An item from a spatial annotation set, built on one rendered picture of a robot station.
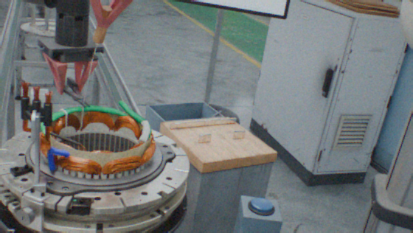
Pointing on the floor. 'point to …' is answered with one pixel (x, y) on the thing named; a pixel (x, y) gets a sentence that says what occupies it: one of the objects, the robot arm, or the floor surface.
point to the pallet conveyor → (18, 15)
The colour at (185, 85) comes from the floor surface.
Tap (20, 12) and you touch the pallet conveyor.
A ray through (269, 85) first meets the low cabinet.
